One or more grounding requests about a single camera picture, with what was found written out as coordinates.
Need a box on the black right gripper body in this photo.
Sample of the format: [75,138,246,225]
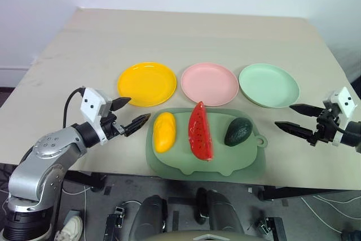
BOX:
[308,107,341,147]

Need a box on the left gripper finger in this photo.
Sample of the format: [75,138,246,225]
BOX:
[110,97,133,112]
[124,113,152,138]

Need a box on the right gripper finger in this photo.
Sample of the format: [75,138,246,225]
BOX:
[289,103,325,118]
[274,121,315,142]

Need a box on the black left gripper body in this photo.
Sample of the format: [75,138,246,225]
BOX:
[100,112,127,141]

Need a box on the yellow plate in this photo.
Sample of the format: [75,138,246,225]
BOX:
[117,61,178,108]

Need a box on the light green plate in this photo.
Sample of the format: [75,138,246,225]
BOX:
[238,63,301,109]

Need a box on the pink plate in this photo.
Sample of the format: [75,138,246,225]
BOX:
[180,62,240,108]

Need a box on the yellow mango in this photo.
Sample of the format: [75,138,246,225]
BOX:
[153,112,177,154]

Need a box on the dark green avocado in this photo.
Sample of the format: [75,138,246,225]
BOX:
[224,117,253,148]

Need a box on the green pig-shaped mat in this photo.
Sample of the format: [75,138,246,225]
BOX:
[145,107,268,177]

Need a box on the red watermelon slice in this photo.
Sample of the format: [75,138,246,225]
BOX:
[187,100,215,163]

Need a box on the dark rounded shape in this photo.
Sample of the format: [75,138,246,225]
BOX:
[129,194,169,241]
[195,187,245,235]

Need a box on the white shoe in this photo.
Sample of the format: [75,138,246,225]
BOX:
[54,214,83,241]

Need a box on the olive curved robot torso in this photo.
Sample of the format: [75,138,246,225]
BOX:
[146,229,283,241]

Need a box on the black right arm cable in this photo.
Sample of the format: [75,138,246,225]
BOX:
[332,116,348,135]

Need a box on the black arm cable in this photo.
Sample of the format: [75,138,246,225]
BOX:
[62,87,86,128]
[332,116,348,135]

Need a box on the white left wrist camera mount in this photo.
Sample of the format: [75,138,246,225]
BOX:
[80,87,114,142]

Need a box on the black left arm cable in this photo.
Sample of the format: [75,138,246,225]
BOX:
[62,87,86,128]

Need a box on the black table frame bar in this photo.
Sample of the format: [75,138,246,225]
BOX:
[63,170,108,193]
[257,185,360,201]

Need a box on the white floor cable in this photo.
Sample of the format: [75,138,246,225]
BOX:
[300,194,361,225]
[62,186,87,196]

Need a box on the black metal floor bracket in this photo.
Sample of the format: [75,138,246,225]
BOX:
[254,216,288,241]
[103,206,126,241]

